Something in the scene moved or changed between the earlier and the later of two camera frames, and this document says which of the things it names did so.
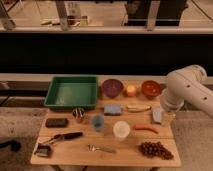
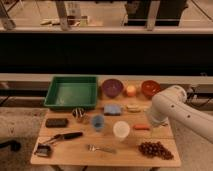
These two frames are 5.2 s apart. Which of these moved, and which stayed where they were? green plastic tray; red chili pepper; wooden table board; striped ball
Moved: red chili pepper
Stayed: striped ball; wooden table board; green plastic tray
